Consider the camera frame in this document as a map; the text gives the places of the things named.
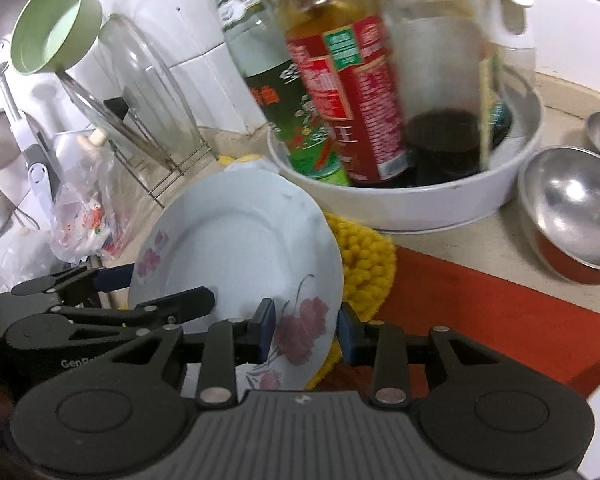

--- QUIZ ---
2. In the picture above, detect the glass pot lid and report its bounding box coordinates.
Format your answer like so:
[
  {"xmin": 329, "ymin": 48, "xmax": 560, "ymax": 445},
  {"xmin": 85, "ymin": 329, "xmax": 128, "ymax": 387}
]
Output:
[{"xmin": 60, "ymin": 14, "xmax": 203, "ymax": 161}]

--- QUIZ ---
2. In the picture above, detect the green label glass bottle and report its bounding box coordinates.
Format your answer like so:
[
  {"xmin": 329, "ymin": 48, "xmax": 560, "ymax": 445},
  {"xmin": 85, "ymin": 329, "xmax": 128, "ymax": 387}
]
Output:
[{"xmin": 200, "ymin": 0, "xmax": 353, "ymax": 186}]

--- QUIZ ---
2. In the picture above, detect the green plastic bowl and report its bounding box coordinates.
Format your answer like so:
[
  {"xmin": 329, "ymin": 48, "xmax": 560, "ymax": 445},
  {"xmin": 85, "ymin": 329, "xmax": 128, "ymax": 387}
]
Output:
[{"xmin": 10, "ymin": 0, "xmax": 104, "ymax": 77}]

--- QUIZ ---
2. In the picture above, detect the metal wire rack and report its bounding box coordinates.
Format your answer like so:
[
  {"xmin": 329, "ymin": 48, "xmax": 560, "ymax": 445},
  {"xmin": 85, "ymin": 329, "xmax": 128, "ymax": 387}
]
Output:
[{"xmin": 55, "ymin": 70, "xmax": 216, "ymax": 208}]

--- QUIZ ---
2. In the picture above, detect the yellow knitted mat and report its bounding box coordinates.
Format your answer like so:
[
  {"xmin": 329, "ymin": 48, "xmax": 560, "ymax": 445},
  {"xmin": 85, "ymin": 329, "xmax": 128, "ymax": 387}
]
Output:
[{"xmin": 305, "ymin": 212, "xmax": 398, "ymax": 391}]

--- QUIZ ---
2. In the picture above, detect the white handled kitchen tool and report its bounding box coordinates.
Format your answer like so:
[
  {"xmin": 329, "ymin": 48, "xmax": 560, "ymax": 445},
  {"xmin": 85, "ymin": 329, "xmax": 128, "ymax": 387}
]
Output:
[{"xmin": 2, "ymin": 75, "xmax": 56, "ymax": 231}]

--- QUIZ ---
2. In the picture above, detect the red table mat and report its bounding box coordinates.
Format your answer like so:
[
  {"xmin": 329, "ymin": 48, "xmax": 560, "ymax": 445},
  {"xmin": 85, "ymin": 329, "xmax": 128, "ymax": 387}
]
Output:
[{"xmin": 310, "ymin": 247, "xmax": 600, "ymax": 401}]

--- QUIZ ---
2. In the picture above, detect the white plastic bag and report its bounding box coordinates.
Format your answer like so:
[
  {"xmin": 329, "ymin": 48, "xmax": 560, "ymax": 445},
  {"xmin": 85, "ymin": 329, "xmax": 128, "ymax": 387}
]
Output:
[{"xmin": 0, "ymin": 230, "xmax": 66, "ymax": 293}]

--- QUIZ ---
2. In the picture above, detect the dark sauce glass bottle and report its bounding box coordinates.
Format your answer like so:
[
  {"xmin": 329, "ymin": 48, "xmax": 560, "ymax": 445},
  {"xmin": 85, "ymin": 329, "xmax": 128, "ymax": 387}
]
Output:
[{"xmin": 350, "ymin": 0, "xmax": 501, "ymax": 188}]

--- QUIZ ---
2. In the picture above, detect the white spray bottle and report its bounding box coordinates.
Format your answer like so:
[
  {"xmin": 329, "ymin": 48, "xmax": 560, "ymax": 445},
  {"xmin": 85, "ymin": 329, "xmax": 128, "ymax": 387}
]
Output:
[{"xmin": 480, "ymin": 0, "xmax": 538, "ymax": 126}]

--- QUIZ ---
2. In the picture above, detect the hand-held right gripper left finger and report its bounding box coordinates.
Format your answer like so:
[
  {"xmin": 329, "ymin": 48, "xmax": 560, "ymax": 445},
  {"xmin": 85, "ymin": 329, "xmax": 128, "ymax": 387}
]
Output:
[{"xmin": 112, "ymin": 300, "xmax": 277, "ymax": 408}]

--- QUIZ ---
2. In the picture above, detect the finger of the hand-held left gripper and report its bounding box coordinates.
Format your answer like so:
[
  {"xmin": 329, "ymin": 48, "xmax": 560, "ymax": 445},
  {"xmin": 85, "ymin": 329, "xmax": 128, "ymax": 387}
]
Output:
[
  {"xmin": 50, "ymin": 287, "xmax": 216, "ymax": 338},
  {"xmin": 11, "ymin": 264, "xmax": 137, "ymax": 306}
]

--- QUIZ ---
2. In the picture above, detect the yellow white cloth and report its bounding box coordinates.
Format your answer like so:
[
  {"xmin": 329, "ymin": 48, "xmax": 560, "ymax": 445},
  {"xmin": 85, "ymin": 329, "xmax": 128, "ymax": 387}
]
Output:
[{"xmin": 217, "ymin": 152, "xmax": 276, "ymax": 173}]

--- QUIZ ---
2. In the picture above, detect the white round tray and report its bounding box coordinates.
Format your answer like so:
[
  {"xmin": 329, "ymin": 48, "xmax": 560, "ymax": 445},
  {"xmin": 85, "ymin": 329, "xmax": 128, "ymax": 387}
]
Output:
[{"xmin": 267, "ymin": 67, "xmax": 543, "ymax": 233}]

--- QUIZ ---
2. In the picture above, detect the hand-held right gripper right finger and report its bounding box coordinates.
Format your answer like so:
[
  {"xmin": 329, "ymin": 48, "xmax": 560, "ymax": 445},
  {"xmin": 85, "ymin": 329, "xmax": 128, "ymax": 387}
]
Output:
[{"xmin": 339, "ymin": 302, "xmax": 486, "ymax": 408}]

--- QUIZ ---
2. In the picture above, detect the red label oil bottle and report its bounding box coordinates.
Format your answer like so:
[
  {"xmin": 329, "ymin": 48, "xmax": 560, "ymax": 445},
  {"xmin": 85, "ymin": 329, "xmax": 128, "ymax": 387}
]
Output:
[{"xmin": 250, "ymin": 0, "xmax": 413, "ymax": 186}]

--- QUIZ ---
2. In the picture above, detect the clear plastic bag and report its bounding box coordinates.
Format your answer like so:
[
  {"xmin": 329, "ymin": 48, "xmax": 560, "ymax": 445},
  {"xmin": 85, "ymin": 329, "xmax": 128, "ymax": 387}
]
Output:
[{"xmin": 50, "ymin": 127, "xmax": 136, "ymax": 266}]

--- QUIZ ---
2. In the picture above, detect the white floral plate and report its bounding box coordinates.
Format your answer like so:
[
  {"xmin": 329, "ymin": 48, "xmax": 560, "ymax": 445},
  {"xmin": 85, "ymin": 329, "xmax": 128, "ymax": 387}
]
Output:
[{"xmin": 127, "ymin": 169, "xmax": 344, "ymax": 391}]

